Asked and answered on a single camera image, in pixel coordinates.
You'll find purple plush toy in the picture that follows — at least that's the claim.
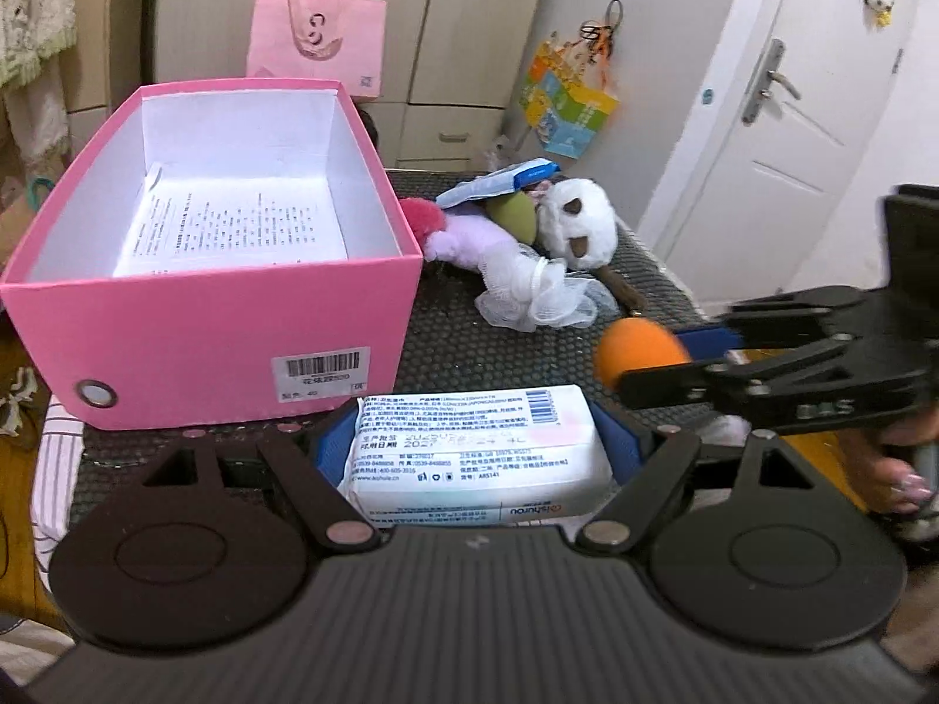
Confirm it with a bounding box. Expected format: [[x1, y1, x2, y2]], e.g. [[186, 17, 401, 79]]
[[423, 205, 517, 272]]

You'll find colourful hanging gift bag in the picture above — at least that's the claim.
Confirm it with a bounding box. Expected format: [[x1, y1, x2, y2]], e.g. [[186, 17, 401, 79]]
[[519, 33, 619, 159]]

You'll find silver door handle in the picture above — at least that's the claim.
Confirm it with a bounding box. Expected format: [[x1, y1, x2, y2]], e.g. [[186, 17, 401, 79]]
[[740, 36, 802, 126]]

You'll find white mesh bath pouf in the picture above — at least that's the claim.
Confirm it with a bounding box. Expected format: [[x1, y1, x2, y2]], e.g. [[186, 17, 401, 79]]
[[474, 243, 621, 332]]

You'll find green makeup sponge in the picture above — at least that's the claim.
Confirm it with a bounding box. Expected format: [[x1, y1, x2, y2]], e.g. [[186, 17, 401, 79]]
[[484, 191, 538, 245]]

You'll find blue white wet wipes pack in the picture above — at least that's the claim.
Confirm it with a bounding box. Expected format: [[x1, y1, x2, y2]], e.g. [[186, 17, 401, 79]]
[[434, 157, 560, 210]]

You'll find cream knitted cardigan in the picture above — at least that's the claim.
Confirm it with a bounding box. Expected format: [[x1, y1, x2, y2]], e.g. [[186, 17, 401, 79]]
[[2, 0, 76, 168]]

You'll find printed paper sheet in box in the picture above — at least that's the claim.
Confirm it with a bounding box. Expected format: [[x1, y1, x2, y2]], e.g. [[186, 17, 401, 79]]
[[113, 164, 347, 278]]

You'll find person right hand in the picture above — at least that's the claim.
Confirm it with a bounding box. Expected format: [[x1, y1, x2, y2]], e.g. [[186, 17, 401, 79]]
[[839, 408, 937, 515]]

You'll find small plush on door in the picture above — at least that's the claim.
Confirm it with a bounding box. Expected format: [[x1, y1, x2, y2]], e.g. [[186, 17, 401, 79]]
[[864, 0, 894, 29]]

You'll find pink cardboard shoe box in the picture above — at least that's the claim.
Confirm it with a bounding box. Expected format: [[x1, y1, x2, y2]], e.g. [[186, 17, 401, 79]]
[[2, 78, 423, 431]]

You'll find red pompom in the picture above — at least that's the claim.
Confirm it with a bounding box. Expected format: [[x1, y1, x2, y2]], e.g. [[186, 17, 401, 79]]
[[400, 197, 445, 248]]

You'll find beige wardrobe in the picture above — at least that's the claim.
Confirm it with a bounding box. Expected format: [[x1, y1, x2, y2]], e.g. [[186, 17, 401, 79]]
[[62, 0, 538, 170]]

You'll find orange makeup sponge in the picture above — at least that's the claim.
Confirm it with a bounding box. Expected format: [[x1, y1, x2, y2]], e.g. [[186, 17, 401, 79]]
[[594, 316, 691, 390]]

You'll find pink tote bag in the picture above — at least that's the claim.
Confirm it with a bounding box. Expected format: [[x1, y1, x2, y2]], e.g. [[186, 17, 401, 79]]
[[245, 0, 387, 100]]

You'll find white panda plush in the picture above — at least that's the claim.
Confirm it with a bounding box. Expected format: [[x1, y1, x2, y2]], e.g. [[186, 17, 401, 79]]
[[536, 178, 619, 270]]

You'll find white tissue pack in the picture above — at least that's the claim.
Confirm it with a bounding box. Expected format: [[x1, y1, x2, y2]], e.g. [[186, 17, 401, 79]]
[[339, 385, 616, 527]]

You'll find white door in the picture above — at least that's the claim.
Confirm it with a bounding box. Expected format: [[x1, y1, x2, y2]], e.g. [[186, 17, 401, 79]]
[[666, 0, 917, 314]]

